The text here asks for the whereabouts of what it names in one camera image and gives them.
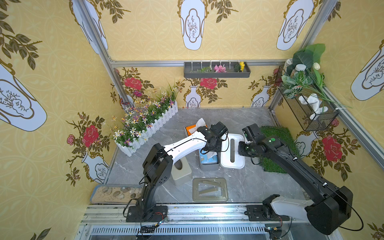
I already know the white tissue box lid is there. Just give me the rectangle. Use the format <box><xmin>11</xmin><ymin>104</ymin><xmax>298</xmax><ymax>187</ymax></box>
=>
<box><xmin>220</xmin><ymin>134</ymin><xmax>245</xmax><ymax>169</ymax></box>

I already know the grey tissue box base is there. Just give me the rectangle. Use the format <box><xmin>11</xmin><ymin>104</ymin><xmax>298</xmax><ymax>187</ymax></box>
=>
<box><xmin>198</xmin><ymin>149</ymin><xmax>220</xmax><ymax>171</ymax></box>

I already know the beige tissue box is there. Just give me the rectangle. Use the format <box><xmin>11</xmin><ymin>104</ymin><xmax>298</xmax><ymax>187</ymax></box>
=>
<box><xmin>171</xmin><ymin>157</ymin><xmax>193</xmax><ymax>186</ymax></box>

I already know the blue tissue paper pack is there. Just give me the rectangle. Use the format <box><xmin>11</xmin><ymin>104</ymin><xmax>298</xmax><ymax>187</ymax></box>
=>
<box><xmin>200</xmin><ymin>152</ymin><xmax>219</xmax><ymax>165</ymax></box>

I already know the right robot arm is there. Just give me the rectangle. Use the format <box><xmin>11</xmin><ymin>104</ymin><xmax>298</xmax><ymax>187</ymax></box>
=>
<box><xmin>239</xmin><ymin>124</ymin><xmax>353</xmax><ymax>235</ymax></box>

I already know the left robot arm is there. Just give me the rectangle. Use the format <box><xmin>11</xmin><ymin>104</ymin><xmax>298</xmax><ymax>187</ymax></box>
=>
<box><xmin>126</xmin><ymin>122</ymin><xmax>229</xmax><ymax>223</ymax></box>

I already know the orange tissue pack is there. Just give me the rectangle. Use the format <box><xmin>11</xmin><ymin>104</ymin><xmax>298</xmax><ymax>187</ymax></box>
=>
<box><xmin>185</xmin><ymin>118</ymin><xmax>207</xmax><ymax>137</ymax></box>

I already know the green artificial grass mat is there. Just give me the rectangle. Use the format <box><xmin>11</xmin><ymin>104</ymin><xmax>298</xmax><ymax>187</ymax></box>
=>
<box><xmin>260</xmin><ymin>126</ymin><xmax>299</xmax><ymax>174</ymax></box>

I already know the pink artificial flower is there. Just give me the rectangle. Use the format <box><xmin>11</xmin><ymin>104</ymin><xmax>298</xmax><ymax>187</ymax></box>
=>
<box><xmin>214</xmin><ymin>65</ymin><xmax>227</xmax><ymax>73</ymax></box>

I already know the white fence flower planter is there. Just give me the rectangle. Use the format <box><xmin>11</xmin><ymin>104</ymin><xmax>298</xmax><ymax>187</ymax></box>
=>
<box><xmin>112</xmin><ymin>84</ymin><xmax>180</xmax><ymax>157</ymax></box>

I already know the yellow artificial flower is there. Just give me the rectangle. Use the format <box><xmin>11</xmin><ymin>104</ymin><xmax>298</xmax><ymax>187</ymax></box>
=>
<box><xmin>239</xmin><ymin>62</ymin><xmax>245</xmax><ymax>72</ymax></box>

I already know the green artificial leaf plant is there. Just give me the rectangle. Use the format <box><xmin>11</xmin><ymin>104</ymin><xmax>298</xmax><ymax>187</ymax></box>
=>
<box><xmin>282</xmin><ymin>44</ymin><xmax>347</xmax><ymax>108</ymax></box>

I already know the sand tray with stones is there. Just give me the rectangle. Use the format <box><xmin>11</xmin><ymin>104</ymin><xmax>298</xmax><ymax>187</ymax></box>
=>
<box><xmin>90</xmin><ymin>185</ymin><xmax>143</xmax><ymax>204</ymax></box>

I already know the olive green frame tray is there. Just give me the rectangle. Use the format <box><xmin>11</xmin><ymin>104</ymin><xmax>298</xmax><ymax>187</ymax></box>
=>
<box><xmin>193</xmin><ymin>178</ymin><xmax>229</xmax><ymax>203</ymax></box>

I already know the black wire wall basket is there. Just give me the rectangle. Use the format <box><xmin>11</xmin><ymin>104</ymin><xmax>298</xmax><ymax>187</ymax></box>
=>
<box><xmin>279</xmin><ymin>88</ymin><xmax>339</xmax><ymax>132</ymax></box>

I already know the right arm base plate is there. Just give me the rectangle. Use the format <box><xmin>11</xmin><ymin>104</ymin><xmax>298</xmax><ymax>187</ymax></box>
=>
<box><xmin>244</xmin><ymin>205</ymin><xmax>291</xmax><ymax>222</ymax></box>

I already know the grey wall shelf tray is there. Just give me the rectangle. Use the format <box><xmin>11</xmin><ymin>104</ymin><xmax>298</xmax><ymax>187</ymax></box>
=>
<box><xmin>184</xmin><ymin>61</ymin><xmax>251</xmax><ymax>79</ymax></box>

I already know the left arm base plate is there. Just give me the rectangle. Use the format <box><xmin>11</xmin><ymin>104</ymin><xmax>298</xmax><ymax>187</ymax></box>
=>
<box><xmin>126</xmin><ymin>205</ymin><xmax>168</xmax><ymax>223</ymax></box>

